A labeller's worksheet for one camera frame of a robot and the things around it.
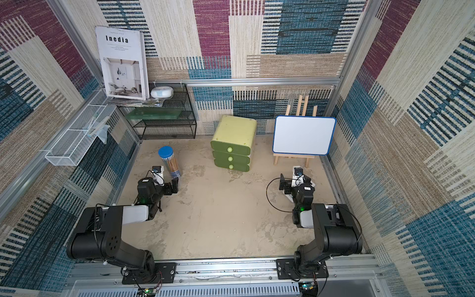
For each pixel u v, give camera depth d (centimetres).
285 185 83
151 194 73
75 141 73
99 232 46
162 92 86
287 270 73
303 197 69
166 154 87
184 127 119
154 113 95
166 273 73
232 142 88
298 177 76
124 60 78
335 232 45
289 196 94
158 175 80
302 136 96
